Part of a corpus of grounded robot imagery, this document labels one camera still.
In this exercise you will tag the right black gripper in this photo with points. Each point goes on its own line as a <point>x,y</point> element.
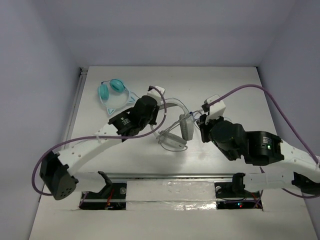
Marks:
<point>201,121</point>

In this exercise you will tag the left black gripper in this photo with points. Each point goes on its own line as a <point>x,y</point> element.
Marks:
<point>154,110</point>

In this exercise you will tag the white over-ear headphones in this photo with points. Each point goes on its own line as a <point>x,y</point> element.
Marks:
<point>175,137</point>

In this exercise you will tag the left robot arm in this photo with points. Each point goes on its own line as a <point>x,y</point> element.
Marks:
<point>58,170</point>

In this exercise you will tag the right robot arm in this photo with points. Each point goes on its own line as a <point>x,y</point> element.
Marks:
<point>261,148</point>

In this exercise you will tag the teal cat-ear headphones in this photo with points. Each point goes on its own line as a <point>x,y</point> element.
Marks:
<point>114,95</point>

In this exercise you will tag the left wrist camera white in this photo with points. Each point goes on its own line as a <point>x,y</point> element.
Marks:
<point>155,93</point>

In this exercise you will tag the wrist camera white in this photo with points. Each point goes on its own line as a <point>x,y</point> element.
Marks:
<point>213,112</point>
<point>155,93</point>

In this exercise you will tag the blue earbuds with cable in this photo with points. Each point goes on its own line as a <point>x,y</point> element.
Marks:
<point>195,113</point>

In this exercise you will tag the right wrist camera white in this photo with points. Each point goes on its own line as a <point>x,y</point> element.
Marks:
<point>213,112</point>

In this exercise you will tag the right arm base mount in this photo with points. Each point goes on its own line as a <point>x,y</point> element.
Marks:
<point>233,196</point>

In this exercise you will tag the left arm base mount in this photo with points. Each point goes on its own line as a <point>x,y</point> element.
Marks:
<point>111,197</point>

